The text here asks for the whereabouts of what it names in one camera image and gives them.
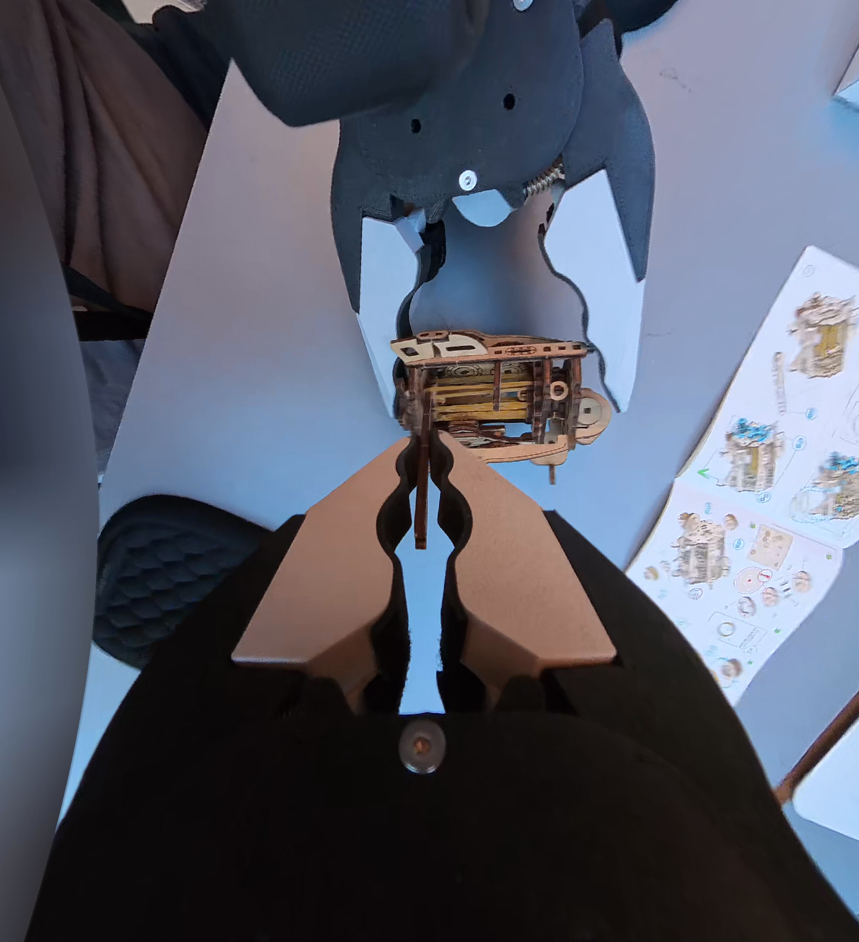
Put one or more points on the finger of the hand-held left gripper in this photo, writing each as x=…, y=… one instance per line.
x=381, y=272
x=606, y=257

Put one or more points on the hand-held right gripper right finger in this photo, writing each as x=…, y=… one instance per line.
x=525, y=589

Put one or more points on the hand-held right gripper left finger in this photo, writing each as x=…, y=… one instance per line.
x=319, y=589

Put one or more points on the thin wooden strip part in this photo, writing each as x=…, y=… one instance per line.
x=422, y=508

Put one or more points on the wooden submarine model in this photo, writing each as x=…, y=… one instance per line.
x=473, y=390

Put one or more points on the black quilted cushion pad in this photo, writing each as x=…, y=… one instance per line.
x=157, y=581

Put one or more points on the illustrated assembly booklet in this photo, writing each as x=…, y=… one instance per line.
x=768, y=412

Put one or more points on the person's clothing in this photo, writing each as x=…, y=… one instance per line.
x=127, y=147

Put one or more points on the document stand with white base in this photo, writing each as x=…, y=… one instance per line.
x=856, y=795

